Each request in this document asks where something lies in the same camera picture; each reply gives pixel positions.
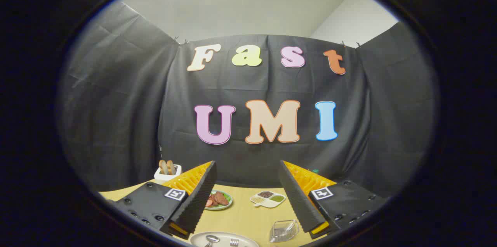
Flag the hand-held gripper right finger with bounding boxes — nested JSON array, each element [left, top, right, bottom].
[[278, 160, 389, 240]]

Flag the white divided condiment dish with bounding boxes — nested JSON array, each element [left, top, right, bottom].
[[250, 191, 286, 209]]

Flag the metal wire cutlery basket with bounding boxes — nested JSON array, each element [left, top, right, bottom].
[[269, 219, 300, 244]]

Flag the pale green plate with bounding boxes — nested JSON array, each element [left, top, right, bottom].
[[204, 190, 233, 211]]

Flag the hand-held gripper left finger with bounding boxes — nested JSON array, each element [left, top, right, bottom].
[[113, 160, 218, 240]]

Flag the cream toaster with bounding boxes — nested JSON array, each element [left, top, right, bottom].
[[154, 164, 182, 184]]

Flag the large white plate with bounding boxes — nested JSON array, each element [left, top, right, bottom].
[[190, 232, 260, 247]]

